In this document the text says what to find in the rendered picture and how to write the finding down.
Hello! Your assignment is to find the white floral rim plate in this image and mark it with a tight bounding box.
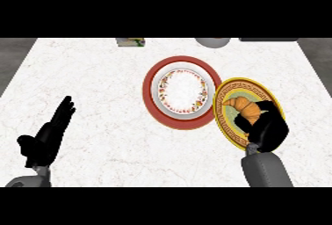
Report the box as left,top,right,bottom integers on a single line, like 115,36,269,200
151,62,217,120

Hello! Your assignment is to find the dark grey flat appliance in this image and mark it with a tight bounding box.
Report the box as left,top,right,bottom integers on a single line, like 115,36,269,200
239,37,300,42

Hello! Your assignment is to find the yellow patterned plate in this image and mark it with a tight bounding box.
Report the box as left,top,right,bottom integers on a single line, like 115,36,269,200
211,76,287,152

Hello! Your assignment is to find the red round placemat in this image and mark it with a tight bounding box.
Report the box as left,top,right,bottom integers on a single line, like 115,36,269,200
142,55,223,131

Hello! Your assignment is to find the green and white box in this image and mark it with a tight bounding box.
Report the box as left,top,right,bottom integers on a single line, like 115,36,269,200
115,37,146,47

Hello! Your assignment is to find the golden brown croissant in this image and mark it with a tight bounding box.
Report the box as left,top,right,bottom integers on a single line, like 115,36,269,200
222,96,270,126

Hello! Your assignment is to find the grey round bowl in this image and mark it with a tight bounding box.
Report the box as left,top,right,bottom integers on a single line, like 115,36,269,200
194,37,232,49

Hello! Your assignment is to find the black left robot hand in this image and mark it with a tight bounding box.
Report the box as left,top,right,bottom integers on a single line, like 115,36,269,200
16,95,78,169

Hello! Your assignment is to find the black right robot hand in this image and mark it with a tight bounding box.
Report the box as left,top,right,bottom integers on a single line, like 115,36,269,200
233,100,291,154

